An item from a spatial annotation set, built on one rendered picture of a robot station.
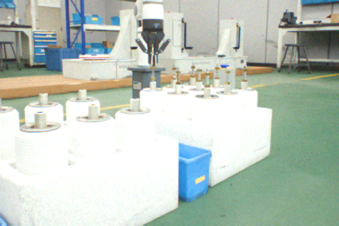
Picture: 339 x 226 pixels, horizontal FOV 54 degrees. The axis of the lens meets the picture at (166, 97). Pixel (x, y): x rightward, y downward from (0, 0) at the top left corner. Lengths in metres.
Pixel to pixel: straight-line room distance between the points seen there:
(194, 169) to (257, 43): 6.25
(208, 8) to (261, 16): 1.35
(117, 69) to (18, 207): 2.85
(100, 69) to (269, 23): 4.38
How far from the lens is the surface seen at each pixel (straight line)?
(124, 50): 3.66
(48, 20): 7.61
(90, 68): 3.24
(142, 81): 1.68
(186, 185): 0.91
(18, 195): 0.63
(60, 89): 3.03
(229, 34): 5.03
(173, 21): 4.01
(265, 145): 1.29
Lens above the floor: 0.41
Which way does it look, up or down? 9 degrees down
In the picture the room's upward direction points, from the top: straight up
